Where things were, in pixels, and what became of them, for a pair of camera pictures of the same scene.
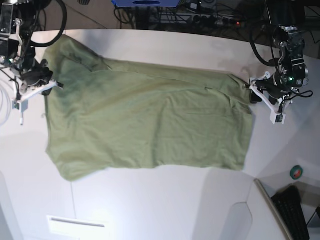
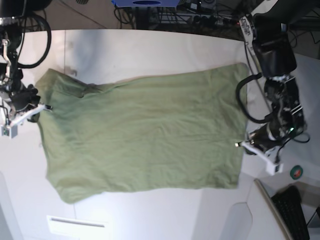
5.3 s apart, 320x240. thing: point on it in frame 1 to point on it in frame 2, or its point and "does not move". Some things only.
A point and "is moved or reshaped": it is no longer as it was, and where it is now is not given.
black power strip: [209, 21] does not move
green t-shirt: [107, 118] is moved or reshaped
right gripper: [273, 89] to [265, 139]
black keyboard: [288, 200] does not move
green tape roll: [296, 172] does not move
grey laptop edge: [270, 207] does not move
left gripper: [37, 80] to [25, 103]
